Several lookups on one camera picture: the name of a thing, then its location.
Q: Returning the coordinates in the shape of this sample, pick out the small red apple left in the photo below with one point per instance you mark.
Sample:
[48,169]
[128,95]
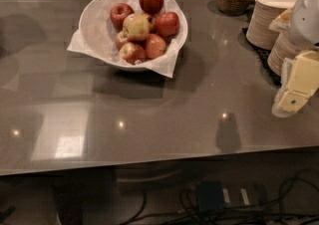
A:
[121,39]

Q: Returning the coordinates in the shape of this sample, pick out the red-yellow apple front left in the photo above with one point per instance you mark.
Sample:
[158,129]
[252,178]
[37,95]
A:
[132,53]

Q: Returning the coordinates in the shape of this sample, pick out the stack of paper bowls front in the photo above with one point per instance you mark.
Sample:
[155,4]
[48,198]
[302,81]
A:
[282,49]

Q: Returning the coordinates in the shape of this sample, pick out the yellow-green apple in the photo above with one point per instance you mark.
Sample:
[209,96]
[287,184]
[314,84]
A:
[136,27]

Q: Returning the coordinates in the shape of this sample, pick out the white bowl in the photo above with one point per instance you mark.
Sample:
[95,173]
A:
[96,30]

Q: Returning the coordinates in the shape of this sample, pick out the red apple front right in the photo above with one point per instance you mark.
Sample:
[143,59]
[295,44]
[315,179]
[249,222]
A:
[155,46]

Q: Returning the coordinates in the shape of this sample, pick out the dark power adapter box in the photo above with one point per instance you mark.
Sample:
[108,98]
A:
[209,195]

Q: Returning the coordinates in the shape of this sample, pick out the white paper liner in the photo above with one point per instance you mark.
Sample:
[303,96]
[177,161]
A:
[166,66]

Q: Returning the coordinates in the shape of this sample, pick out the red apple back left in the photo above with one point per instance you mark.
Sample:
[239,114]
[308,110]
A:
[119,12]

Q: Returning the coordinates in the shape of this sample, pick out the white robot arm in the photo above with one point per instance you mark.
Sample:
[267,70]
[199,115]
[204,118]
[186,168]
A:
[303,30]

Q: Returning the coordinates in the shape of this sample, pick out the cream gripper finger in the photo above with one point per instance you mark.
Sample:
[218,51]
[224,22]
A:
[304,78]
[284,99]

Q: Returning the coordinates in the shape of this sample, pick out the red apple top back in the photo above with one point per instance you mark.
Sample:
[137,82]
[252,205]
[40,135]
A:
[151,6]

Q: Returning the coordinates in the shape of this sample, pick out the black mat under stacks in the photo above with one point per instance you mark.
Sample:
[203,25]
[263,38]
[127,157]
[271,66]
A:
[268,75]

